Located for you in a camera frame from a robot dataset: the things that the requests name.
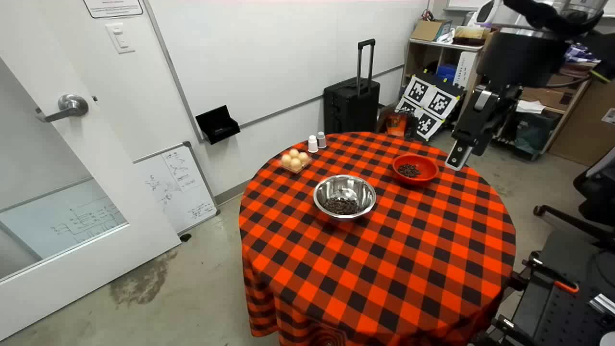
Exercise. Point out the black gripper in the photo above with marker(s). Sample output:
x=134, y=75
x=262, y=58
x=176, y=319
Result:
x=480, y=117

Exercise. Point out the orange plastic bowl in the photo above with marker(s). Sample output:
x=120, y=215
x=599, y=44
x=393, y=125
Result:
x=416, y=183

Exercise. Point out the dark beans of orange bowl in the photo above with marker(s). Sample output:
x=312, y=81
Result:
x=410, y=169

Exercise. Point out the silver metal bowl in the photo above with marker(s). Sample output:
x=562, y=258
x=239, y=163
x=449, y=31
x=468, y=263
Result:
x=366, y=204

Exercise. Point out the dark beans of silver bowl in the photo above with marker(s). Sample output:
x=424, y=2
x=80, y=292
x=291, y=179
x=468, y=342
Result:
x=339, y=204

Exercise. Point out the black white marker cube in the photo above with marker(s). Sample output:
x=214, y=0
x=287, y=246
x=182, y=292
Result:
x=428, y=102

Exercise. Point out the orange black floor item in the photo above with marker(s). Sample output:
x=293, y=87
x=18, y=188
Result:
x=395, y=123

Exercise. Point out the teal bin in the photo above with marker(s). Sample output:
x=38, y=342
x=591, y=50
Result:
x=532, y=131

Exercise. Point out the orange black checkered tablecloth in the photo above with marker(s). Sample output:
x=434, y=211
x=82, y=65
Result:
x=397, y=256

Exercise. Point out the black rolling suitcase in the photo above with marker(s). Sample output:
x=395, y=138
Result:
x=351, y=106

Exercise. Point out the cardboard box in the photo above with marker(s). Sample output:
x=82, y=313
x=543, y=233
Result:
x=428, y=31

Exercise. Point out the brown wooden cabinet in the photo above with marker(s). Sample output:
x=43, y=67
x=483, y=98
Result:
x=589, y=121

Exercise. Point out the black office chair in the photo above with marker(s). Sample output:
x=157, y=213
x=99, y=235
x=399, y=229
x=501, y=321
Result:
x=597, y=192

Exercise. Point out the grey shaker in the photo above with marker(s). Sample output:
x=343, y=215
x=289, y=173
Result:
x=322, y=140

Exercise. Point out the white shaker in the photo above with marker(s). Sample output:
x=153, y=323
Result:
x=312, y=144

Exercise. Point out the tray of cream eggs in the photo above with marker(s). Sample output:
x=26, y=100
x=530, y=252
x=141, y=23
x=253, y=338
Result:
x=295, y=160

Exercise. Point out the small leaning whiteboard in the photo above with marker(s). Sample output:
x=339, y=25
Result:
x=176, y=188

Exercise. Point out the white door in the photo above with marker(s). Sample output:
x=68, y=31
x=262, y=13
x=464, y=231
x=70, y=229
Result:
x=70, y=160

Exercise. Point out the large wall whiteboard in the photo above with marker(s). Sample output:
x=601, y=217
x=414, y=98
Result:
x=276, y=50

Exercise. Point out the black wall holder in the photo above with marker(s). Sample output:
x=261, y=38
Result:
x=218, y=125

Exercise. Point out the white light switch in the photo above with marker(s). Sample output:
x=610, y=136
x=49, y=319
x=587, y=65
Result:
x=120, y=38

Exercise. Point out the white wall sign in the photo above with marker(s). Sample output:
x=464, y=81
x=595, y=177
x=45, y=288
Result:
x=114, y=6

